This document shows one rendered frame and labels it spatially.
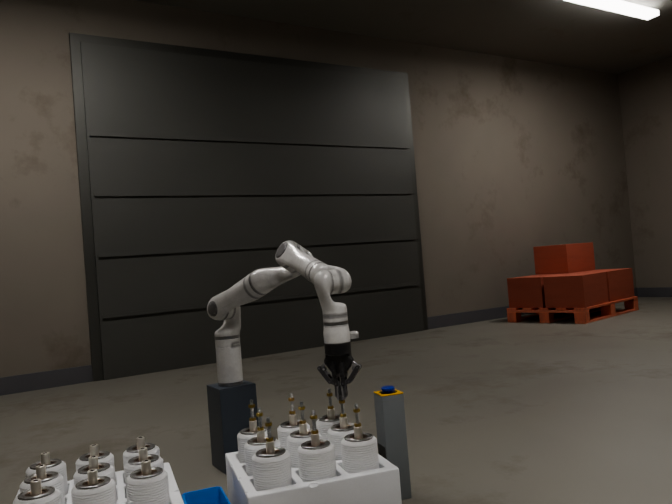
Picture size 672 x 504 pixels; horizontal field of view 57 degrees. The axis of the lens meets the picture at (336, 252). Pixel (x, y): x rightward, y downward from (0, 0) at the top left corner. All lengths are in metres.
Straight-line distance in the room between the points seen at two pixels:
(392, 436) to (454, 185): 4.89
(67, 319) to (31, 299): 0.28
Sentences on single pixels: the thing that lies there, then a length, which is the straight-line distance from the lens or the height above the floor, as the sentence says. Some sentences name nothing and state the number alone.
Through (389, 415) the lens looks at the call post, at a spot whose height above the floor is 0.25.
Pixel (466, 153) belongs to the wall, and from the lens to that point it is 6.77.
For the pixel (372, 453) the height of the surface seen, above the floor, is 0.22.
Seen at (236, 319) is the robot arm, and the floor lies 0.54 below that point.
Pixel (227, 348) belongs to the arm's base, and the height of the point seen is 0.44.
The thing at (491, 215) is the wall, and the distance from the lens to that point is 6.90.
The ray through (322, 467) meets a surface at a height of 0.21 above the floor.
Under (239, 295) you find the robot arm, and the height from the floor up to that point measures 0.63.
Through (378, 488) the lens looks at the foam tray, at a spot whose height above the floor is 0.14.
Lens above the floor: 0.71
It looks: 1 degrees up
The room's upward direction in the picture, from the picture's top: 4 degrees counter-clockwise
